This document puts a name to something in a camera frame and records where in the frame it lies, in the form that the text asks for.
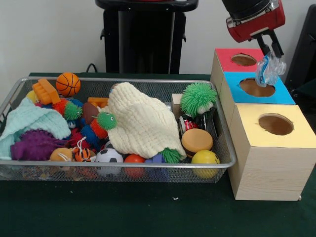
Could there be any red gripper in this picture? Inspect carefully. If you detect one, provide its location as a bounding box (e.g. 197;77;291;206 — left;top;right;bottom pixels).
226;0;286;59

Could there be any clear packet with blue print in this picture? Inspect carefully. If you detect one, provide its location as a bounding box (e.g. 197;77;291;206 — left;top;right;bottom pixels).
255;53;287;87

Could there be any cream knitted cloth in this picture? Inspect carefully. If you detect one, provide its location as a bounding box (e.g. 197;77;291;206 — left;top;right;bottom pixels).
100;81;187;160

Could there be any small green spiky ball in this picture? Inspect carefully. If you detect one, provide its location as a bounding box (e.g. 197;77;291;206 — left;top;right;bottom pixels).
96;111;118;131

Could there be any wooden box with three holes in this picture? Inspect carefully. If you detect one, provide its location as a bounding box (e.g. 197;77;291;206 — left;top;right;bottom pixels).
210;48;316;201

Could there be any silver mesh bin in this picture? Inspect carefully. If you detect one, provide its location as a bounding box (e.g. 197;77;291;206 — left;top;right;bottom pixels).
0;76;237;184

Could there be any black stand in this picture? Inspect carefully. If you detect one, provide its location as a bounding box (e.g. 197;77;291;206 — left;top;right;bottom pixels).
285;3;316;86

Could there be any dark green table cloth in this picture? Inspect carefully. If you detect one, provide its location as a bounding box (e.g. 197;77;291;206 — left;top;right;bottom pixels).
0;72;316;237
291;78;316;119

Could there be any large green spiky ball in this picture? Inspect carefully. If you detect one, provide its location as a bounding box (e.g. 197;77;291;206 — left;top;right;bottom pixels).
179;82;218;117

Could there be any toy burger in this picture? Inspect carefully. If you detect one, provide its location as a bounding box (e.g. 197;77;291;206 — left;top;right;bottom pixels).
181;128;214;159

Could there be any yellow smiley ball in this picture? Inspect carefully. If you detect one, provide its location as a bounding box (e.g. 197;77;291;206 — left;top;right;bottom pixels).
191;150;221;179

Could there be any plain orange ball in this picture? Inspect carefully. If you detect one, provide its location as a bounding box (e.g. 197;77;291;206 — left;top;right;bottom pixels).
123;154;146;179

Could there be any toy soccer ball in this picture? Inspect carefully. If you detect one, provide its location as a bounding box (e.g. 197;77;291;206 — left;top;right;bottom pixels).
95;148;124;177

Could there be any orange toy basketball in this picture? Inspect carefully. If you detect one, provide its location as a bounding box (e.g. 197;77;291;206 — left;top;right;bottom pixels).
56;72;81;97

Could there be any large orange toy brick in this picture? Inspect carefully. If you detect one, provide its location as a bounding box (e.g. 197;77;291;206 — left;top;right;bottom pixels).
32;78;61;105

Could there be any mint knitted cloth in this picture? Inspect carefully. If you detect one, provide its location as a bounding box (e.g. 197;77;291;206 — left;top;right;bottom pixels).
0;97;72;160

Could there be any purple bumpy soft toy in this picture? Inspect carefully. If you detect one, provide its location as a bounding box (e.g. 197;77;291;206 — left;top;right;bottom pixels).
10;129;71;161

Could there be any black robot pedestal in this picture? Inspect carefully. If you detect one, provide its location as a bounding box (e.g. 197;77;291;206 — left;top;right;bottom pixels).
95;0;199;74

